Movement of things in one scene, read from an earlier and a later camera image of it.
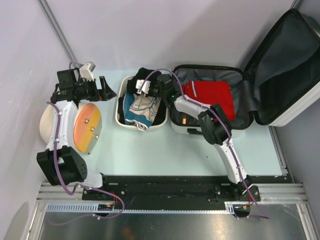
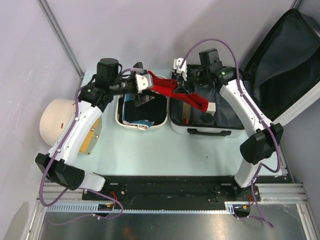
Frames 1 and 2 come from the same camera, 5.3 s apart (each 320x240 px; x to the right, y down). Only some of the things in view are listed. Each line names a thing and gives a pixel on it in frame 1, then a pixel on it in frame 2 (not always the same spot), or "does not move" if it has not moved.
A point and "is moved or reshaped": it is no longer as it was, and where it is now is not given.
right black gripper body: [154, 89] -> [197, 78]
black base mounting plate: [179, 188] does not move
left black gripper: [104, 94] -> [138, 101]
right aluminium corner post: [295, 4] does not move
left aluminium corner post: [55, 24] does not move
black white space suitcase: [285, 70] does not move
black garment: [143, 73] is moved or reshaped
